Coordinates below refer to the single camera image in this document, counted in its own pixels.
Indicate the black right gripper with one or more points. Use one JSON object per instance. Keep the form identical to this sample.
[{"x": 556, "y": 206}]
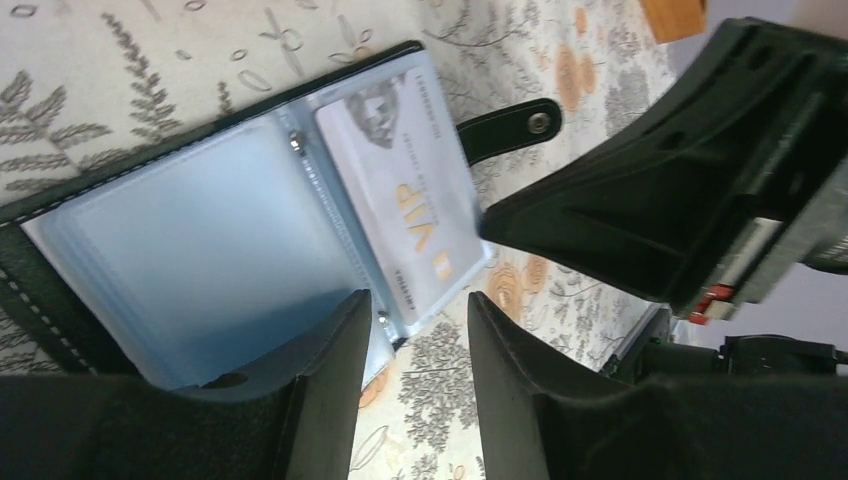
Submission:
[{"x": 707, "y": 200}]

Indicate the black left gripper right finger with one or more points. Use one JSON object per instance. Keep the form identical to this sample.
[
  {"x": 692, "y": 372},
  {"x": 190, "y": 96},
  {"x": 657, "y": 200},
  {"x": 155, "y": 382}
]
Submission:
[{"x": 543, "y": 415}]

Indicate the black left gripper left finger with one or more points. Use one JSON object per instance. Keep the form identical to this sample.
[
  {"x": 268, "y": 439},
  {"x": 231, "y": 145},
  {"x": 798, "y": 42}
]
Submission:
[{"x": 288, "y": 415}]

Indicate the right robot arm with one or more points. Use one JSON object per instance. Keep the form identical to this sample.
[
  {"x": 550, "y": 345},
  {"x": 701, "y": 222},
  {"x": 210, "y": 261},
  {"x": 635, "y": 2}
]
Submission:
[{"x": 744, "y": 354}]

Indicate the wooden compartment tray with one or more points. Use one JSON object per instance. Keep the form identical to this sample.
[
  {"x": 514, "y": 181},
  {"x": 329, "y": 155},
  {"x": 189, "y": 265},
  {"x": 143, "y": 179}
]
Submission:
[{"x": 672, "y": 20}]

